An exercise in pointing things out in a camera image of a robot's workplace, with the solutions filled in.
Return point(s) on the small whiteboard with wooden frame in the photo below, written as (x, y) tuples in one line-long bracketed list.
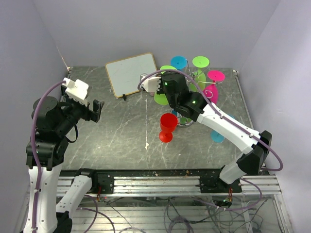
[(124, 74)]

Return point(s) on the red wine glass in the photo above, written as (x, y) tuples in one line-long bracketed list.
[(168, 123)]

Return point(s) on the pink wine glass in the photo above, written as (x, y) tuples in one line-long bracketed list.
[(211, 91)]

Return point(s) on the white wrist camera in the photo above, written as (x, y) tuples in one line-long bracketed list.
[(151, 85), (76, 90)]

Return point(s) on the blue wine glass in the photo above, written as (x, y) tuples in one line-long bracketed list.
[(179, 62), (216, 137)]

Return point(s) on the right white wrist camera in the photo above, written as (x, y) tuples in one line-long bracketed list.
[(151, 85)]

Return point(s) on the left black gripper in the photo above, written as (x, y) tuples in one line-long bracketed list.
[(89, 113)]

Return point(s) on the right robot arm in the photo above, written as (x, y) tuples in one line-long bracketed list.
[(252, 144)]

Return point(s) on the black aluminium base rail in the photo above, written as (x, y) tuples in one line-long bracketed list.
[(162, 183)]

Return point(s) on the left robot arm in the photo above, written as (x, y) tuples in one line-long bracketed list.
[(45, 156)]

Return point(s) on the green wine glass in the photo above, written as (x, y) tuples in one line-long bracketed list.
[(201, 63), (161, 98)]

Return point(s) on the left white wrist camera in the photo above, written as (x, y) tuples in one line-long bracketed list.
[(76, 90)]

